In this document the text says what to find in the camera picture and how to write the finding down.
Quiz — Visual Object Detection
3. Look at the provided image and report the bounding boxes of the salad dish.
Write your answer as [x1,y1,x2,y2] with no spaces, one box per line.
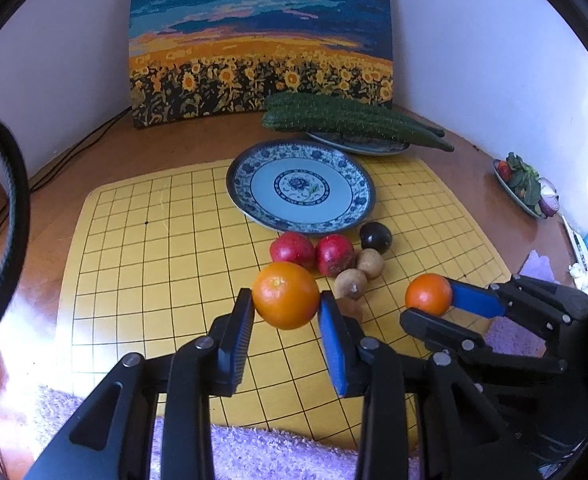
[493,152,559,219]

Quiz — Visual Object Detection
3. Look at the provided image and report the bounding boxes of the dark purple plum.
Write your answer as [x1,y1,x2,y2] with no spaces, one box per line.
[359,221,393,255]

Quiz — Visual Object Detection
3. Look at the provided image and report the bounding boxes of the brown kiwi back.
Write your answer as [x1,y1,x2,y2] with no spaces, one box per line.
[356,248,385,281]

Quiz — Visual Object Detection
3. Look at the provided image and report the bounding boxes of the large orange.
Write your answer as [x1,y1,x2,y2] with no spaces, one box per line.
[251,261,320,330]

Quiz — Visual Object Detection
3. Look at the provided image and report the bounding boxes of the purple fluffy towel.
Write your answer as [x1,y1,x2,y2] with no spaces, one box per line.
[34,384,423,480]

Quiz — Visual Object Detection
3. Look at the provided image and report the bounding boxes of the front green cucumber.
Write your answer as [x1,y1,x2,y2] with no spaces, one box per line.
[262,102,454,153]

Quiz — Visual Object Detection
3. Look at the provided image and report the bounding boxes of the back green cucumber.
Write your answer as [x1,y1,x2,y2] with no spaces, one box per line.
[263,92,444,138]

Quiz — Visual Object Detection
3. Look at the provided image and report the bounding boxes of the brown kiwi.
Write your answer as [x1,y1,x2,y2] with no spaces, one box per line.
[334,269,367,301]
[356,248,385,281]

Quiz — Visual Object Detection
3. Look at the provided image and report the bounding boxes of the small orange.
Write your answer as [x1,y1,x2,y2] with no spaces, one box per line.
[405,273,453,316]

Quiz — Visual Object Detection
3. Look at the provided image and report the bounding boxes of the green cucumber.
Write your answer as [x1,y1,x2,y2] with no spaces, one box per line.
[262,102,454,153]
[263,92,444,138]

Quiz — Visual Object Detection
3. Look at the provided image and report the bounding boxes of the thin black wall cables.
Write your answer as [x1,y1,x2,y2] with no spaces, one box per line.
[27,105,134,194]

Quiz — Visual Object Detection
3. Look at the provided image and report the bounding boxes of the sunflower field painting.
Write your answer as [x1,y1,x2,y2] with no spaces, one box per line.
[129,0,394,128]

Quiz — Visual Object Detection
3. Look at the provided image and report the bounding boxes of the brown kiwi front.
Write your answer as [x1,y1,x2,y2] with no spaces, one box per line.
[334,269,367,301]

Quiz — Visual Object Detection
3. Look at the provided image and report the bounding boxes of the yellow go board mat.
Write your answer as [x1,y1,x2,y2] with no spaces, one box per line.
[51,156,510,448]

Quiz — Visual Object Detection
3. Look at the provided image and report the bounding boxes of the red apple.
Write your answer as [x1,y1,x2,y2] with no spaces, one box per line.
[269,232,315,271]
[315,234,356,278]

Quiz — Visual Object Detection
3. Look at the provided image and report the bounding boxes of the small blue white plate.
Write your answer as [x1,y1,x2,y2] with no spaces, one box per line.
[307,132,410,156]

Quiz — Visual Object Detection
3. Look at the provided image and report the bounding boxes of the white items at wall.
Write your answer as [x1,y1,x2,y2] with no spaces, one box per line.
[560,216,588,292]

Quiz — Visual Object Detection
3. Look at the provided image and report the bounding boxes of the black braided cable loop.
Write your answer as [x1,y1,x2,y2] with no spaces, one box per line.
[0,114,32,366]

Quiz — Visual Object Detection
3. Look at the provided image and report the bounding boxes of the blue white porcelain plate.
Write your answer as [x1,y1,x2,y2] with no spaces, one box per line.
[225,139,376,236]

